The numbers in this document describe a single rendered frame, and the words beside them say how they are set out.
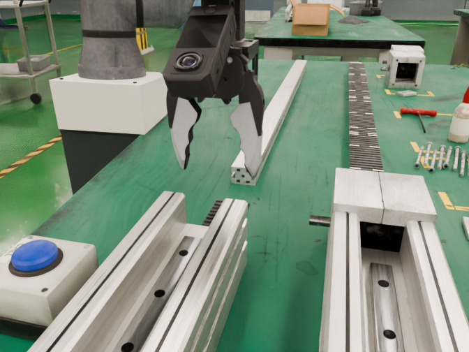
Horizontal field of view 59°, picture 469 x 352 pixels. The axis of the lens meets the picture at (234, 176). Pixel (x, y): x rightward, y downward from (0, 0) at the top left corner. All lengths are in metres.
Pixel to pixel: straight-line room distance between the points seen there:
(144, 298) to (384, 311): 0.21
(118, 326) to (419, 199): 0.32
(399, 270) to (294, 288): 0.11
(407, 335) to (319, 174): 0.40
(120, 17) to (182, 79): 0.61
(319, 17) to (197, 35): 2.08
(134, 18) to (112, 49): 0.08
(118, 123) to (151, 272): 0.55
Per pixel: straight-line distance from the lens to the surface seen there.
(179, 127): 0.49
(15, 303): 0.43
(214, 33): 0.41
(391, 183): 0.50
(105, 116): 0.93
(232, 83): 0.45
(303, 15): 2.48
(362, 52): 2.50
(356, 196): 0.46
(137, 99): 0.89
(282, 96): 1.08
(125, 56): 0.96
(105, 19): 0.96
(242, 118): 0.46
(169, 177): 0.71
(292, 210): 0.61
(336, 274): 0.36
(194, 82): 0.36
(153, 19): 0.97
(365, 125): 0.88
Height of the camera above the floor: 1.09
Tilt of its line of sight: 26 degrees down
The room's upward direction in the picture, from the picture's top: straight up
